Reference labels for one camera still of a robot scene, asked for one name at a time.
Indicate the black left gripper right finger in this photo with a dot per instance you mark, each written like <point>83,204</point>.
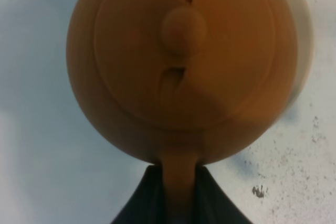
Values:
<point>211,205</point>

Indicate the brown clay teapot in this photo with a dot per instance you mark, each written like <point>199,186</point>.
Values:
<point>181,83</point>

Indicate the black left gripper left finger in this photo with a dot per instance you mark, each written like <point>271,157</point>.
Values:
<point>147,204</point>

